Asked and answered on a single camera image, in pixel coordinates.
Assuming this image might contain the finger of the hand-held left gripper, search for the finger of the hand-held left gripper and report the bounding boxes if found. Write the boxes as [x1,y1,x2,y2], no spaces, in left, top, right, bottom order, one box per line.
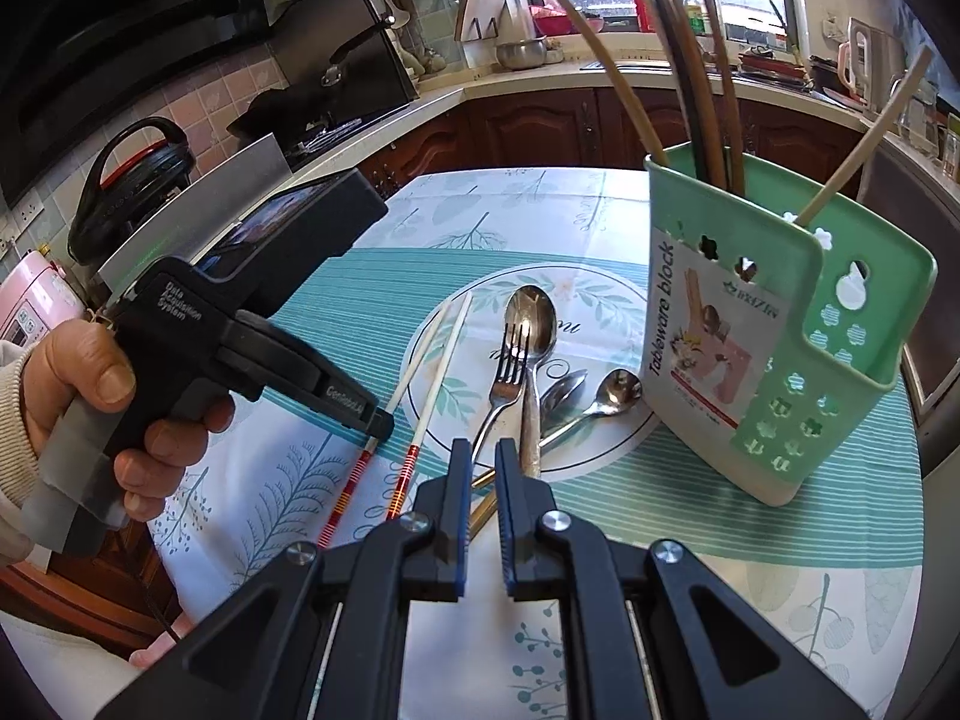
[238,310,396,443]

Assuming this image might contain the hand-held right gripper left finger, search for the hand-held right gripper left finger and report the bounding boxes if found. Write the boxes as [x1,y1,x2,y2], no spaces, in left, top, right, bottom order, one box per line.
[97,437,475,720]

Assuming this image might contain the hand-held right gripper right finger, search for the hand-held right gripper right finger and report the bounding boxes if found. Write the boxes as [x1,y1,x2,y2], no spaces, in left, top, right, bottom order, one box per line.
[493,439,867,720]

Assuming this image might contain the steel fork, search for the steel fork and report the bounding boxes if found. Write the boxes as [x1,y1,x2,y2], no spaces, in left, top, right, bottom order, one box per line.
[471,322,532,458]

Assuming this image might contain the large steel spoon patterned handle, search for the large steel spoon patterned handle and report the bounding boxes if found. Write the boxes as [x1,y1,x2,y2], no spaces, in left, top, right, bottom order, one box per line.
[502,285,560,477]

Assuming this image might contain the green plastic utensil holder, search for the green plastic utensil holder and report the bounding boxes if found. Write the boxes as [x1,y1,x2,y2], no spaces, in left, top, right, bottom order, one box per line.
[643,142,938,507]

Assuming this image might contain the brown wooden chopstick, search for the brown wooden chopstick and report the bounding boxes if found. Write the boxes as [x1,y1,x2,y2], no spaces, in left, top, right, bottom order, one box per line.
[664,0,725,177]

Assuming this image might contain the person's left hand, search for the person's left hand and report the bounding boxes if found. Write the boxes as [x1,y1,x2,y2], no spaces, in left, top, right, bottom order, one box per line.
[19,317,239,533]

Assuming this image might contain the grey metal board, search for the grey metal board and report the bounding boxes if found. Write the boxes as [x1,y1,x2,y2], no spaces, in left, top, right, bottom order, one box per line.
[97,133,290,302]

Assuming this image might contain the pink rice cooker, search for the pink rice cooker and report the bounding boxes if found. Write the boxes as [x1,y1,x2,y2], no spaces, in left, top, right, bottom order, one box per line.
[0,253,89,347]

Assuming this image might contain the black wok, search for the black wok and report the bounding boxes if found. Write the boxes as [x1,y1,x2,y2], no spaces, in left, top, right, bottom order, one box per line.
[229,86,340,140]

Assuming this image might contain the teal white leaf print tablecloth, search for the teal white leaf print tablecloth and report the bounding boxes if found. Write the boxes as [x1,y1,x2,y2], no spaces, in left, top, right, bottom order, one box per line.
[146,167,929,720]

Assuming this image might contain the black range hood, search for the black range hood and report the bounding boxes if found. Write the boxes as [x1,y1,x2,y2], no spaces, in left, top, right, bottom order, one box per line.
[0,0,421,205]

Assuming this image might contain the brown wooden kitchen cabinets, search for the brown wooden kitchen cabinets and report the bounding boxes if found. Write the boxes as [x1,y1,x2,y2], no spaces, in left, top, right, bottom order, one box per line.
[360,86,865,190]

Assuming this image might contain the steel mixing bowl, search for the steel mixing bowl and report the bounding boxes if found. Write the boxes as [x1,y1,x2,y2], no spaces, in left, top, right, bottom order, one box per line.
[495,37,549,71]

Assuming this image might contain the wooden cutting board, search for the wooden cutting board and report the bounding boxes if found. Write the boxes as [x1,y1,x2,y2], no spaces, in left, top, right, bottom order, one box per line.
[455,0,527,47]

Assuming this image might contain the pale bamboo chopstick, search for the pale bamboo chopstick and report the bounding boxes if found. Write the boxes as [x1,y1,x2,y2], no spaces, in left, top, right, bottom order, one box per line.
[517,0,670,166]
[793,45,938,228]

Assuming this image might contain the white pink electric kettle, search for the white pink electric kettle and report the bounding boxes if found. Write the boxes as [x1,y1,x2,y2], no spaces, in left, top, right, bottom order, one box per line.
[838,16,902,110]

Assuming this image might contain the black pressure cooker red ring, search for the black pressure cooker red ring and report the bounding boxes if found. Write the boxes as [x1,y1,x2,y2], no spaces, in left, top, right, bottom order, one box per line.
[67,118,199,266]

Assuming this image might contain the white wall outlet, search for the white wall outlet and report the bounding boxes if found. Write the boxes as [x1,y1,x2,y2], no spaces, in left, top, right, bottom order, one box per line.
[0,187,47,250]

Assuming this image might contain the black cable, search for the black cable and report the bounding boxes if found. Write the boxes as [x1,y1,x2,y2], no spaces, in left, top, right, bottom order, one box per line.
[137,540,182,647]

